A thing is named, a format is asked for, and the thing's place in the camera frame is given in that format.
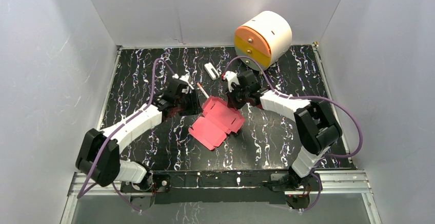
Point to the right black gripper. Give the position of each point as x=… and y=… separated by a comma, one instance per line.
x=231, y=103

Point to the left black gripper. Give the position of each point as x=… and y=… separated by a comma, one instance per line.
x=190, y=101

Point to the pink paper box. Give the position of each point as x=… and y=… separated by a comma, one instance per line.
x=216, y=123

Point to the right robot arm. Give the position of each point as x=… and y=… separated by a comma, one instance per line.
x=315, y=122

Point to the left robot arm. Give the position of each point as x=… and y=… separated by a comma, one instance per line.
x=100, y=152

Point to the orange capped white marker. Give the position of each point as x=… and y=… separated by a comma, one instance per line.
x=202, y=90

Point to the white rectangular clip block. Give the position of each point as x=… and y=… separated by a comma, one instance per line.
x=212, y=71

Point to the round white drawer cabinet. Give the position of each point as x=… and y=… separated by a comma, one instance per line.
x=262, y=40

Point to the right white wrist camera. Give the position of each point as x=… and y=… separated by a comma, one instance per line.
x=231, y=78

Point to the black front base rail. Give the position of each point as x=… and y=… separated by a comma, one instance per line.
x=222, y=186

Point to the aluminium frame rail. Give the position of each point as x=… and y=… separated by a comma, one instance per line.
x=327, y=181

